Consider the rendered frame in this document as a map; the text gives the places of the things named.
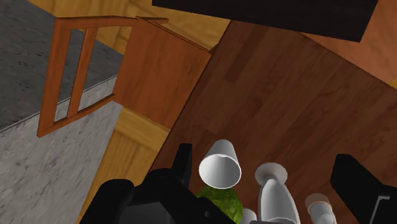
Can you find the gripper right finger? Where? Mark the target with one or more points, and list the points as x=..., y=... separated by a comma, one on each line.
x=359, y=183

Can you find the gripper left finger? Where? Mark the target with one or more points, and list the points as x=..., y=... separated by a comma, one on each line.
x=161, y=195

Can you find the short white stemmed glass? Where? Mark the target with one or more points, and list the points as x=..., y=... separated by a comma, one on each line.
x=319, y=208

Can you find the green round fruit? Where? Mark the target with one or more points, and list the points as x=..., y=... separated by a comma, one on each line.
x=226, y=201

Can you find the white paper cup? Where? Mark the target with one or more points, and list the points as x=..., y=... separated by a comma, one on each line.
x=220, y=167

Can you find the tall white wine glass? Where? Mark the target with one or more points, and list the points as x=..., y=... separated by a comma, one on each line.
x=274, y=195

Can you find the small white cup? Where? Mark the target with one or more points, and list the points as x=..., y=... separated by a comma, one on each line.
x=248, y=217

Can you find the brown wooden chair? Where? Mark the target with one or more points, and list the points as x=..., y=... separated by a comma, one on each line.
x=155, y=74

